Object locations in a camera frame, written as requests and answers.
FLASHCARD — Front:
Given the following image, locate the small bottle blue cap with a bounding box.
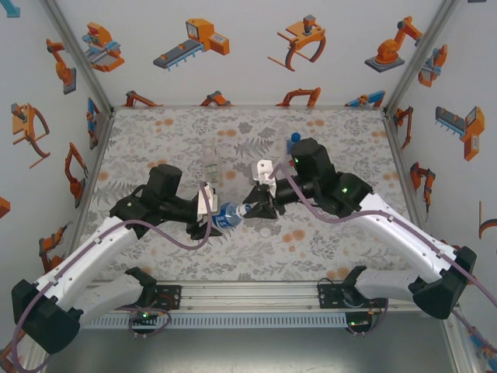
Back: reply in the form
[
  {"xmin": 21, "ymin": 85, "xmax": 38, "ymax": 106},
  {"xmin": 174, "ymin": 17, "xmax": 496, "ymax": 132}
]
[{"xmin": 286, "ymin": 132, "xmax": 302, "ymax": 166}]

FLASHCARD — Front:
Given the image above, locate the clear bottle dark blue label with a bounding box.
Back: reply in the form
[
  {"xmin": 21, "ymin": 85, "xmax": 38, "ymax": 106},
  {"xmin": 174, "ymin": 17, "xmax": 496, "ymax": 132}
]
[{"xmin": 211, "ymin": 200, "xmax": 249, "ymax": 233}]

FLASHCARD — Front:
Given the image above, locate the floral patterned table mat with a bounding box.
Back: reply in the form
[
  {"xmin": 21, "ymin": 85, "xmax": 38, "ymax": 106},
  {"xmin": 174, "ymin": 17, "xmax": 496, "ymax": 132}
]
[{"xmin": 71, "ymin": 106, "xmax": 432, "ymax": 283}]

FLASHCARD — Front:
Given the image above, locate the aluminium side rail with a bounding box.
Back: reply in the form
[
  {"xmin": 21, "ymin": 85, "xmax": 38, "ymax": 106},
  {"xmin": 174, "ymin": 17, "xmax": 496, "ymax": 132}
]
[
  {"xmin": 57, "ymin": 110, "xmax": 116, "ymax": 283},
  {"xmin": 382, "ymin": 110, "xmax": 447, "ymax": 281}
]

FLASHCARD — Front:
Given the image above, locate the aluminium front rail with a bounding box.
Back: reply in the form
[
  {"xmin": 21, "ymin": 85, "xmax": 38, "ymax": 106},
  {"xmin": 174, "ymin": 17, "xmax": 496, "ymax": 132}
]
[{"xmin": 42, "ymin": 280, "xmax": 467, "ymax": 312}]

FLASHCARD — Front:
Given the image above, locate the slotted grey cable duct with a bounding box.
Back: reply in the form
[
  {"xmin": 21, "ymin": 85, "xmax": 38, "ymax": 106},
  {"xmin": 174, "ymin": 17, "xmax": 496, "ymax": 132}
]
[{"xmin": 77, "ymin": 313, "xmax": 347, "ymax": 329}]

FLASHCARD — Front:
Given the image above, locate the aluminium frame post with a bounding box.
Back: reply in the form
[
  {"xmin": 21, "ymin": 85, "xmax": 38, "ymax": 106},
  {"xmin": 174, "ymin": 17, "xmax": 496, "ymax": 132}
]
[
  {"xmin": 440, "ymin": 310, "xmax": 485, "ymax": 373},
  {"xmin": 21, "ymin": 349, "xmax": 54, "ymax": 373},
  {"xmin": 383, "ymin": 0, "xmax": 463, "ymax": 116},
  {"xmin": 38, "ymin": 0, "xmax": 116, "ymax": 116}
]

